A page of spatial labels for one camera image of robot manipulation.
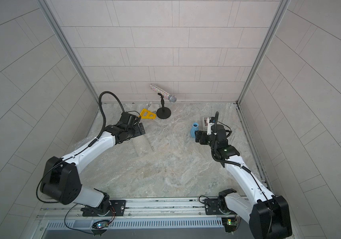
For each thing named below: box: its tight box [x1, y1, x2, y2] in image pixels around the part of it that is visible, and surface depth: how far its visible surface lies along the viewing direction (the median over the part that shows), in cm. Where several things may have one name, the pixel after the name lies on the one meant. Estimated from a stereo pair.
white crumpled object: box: [147, 103, 160, 112], surface depth 113 cm
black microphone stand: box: [156, 92, 171, 120], surface depth 111 cm
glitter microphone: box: [149, 83, 177, 104], surface depth 94 cm
